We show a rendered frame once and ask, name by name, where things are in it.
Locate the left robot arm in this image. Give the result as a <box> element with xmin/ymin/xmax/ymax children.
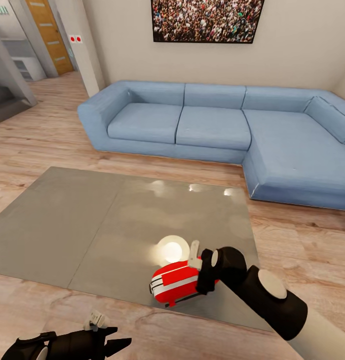
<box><xmin>1</xmin><ymin>308</ymin><xmax>132</xmax><ymax>360</ymax></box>

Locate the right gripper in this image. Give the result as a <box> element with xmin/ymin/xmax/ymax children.
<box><xmin>195</xmin><ymin>250</ymin><xmax>218</xmax><ymax>296</ymax></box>

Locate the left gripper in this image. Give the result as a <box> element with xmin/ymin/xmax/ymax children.
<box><xmin>66</xmin><ymin>326</ymin><xmax>132</xmax><ymax>360</ymax></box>

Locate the radio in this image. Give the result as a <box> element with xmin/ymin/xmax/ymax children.
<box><xmin>149</xmin><ymin>260</ymin><xmax>199</xmax><ymax>308</ymax></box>

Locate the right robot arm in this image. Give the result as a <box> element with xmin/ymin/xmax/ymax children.
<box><xmin>187</xmin><ymin>240</ymin><xmax>345</xmax><ymax>360</ymax></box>

